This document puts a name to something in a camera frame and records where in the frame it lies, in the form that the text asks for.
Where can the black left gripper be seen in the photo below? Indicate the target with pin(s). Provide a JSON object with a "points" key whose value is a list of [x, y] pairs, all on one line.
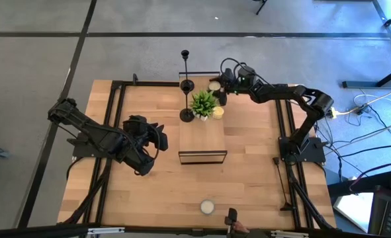
{"points": [[139, 132]]}

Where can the silver metal bracket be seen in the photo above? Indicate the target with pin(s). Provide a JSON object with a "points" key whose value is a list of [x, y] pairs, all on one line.
{"points": [[289, 234], [106, 230]]}

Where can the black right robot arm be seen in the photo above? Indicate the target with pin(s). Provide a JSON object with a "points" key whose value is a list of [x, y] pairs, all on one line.
{"points": [[281, 92]]}

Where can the black chair leg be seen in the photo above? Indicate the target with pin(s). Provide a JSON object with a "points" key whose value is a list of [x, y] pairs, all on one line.
{"points": [[261, 6]]}

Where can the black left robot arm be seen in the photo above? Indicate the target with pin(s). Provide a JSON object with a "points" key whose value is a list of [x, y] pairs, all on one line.
{"points": [[92, 135]]}

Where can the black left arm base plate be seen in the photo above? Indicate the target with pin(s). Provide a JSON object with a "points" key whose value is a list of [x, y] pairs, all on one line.
{"points": [[82, 150]]}

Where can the wooden shelf black metal frame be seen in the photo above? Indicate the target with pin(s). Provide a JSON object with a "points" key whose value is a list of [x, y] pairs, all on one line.
{"points": [[201, 139]]}

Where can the black power adapter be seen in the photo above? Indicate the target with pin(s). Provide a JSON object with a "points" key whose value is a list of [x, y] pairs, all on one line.
{"points": [[362, 109]]}

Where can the black aluminium table frame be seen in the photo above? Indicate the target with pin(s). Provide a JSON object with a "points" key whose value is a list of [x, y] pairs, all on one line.
{"points": [[149, 84]]}

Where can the yellow power plug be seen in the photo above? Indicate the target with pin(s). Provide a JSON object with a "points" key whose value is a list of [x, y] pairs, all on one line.
{"points": [[333, 112]]}

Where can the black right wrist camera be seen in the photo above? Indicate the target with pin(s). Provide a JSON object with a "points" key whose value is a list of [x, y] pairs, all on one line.
{"points": [[223, 97]]}

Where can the black metal candlestick holder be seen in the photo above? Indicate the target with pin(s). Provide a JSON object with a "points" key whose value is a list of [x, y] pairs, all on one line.
{"points": [[286, 207], [187, 116], [185, 53]]}

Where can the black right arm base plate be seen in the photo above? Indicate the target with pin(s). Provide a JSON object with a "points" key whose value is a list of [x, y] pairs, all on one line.
{"points": [[316, 155]]}

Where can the small black handheld object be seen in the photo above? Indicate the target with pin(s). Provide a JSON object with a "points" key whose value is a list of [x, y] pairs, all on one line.
{"points": [[232, 214]]}

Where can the yellow pillar candle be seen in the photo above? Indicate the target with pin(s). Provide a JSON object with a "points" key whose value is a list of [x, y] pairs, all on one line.
{"points": [[218, 112]]}

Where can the green artificial plant white pot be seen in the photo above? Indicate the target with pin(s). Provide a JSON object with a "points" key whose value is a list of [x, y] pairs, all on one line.
{"points": [[203, 104]]}

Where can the person's forearm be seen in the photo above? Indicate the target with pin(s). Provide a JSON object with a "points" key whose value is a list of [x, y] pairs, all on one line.
{"points": [[258, 234]]}

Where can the white board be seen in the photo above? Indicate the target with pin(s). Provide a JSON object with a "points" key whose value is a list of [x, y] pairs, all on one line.
{"points": [[354, 208]]}

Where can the person's hand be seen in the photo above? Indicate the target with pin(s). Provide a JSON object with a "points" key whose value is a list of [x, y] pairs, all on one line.
{"points": [[239, 228]]}

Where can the black rig crossbar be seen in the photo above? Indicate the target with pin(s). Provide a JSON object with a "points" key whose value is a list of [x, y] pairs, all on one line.
{"points": [[33, 231]]}

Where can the black desk foot bar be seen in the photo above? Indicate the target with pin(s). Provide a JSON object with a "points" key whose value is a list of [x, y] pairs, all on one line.
{"points": [[357, 84]]}

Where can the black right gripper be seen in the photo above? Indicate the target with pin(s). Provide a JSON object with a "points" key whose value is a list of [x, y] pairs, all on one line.
{"points": [[244, 84]]}

